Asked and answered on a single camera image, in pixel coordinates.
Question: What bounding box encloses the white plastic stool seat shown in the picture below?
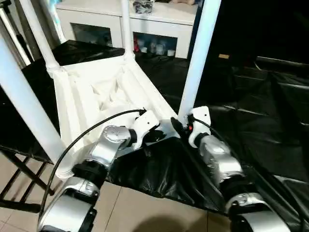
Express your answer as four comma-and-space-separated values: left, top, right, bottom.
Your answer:
47, 52, 184, 179

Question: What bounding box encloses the black work mat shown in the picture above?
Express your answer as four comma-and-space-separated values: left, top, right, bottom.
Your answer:
0, 40, 309, 216

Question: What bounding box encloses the beige soft object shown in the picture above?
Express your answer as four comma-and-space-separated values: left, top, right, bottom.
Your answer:
171, 0, 197, 6

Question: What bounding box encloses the dark object on cabinet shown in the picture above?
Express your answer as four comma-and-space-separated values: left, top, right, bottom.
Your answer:
132, 0, 155, 14

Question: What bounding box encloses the black tripod stand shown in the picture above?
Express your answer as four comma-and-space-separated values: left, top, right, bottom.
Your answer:
0, 145, 55, 215

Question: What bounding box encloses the white cabinet with glass doors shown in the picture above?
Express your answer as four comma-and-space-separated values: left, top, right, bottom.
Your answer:
55, 0, 198, 58

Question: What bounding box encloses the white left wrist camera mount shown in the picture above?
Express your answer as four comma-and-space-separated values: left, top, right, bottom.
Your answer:
131, 110, 161, 150

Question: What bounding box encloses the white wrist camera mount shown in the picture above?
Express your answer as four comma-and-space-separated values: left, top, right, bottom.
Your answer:
131, 110, 161, 150
187, 105, 213, 148

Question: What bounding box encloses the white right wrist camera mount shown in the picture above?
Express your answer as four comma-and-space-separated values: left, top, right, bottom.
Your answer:
187, 105, 213, 148

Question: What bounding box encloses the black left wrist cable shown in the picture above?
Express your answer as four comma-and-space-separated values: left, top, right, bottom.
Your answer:
37, 108, 147, 218

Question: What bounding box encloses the grey camera tripod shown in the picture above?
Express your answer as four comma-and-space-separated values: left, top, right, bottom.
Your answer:
0, 0, 34, 67

